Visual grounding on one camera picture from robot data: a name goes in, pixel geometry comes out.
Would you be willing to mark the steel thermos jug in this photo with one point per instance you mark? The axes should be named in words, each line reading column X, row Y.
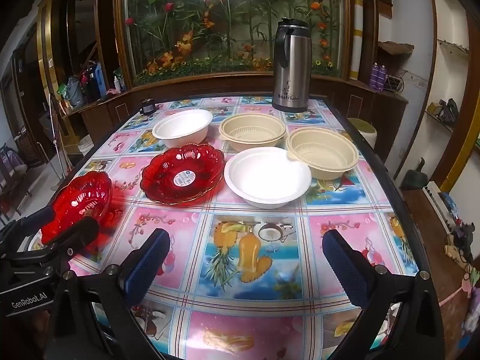
column 292, row 66

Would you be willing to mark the beige bowl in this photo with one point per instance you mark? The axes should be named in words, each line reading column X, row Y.
column 328, row 154
column 250, row 130

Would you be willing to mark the white bowl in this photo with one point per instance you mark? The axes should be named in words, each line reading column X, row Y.
column 182, row 128
column 266, row 177

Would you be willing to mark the purple bottles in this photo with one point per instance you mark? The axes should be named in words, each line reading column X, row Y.
column 378, row 77

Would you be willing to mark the colourful fruit tablecloth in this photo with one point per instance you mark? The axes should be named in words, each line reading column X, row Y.
column 240, row 282

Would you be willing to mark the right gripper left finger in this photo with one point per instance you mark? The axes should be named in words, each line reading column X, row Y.
column 121, row 287

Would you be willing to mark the blue container on counter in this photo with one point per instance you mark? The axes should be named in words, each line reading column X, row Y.
column 102, row 88

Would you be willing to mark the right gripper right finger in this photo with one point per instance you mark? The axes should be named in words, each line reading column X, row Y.
column 400, row 315

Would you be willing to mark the red plate with sticker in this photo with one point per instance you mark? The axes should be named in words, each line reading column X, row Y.
column 183, row 174

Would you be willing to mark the small black jar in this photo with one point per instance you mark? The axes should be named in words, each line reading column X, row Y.
column 148, row 107

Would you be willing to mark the white bucket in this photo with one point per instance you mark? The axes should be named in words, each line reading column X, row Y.
column 85, row 145

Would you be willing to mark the flower display cabinet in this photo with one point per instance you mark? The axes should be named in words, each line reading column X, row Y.
column 168, row 39

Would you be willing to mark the green stool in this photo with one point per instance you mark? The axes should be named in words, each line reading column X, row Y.
column 367, row 130

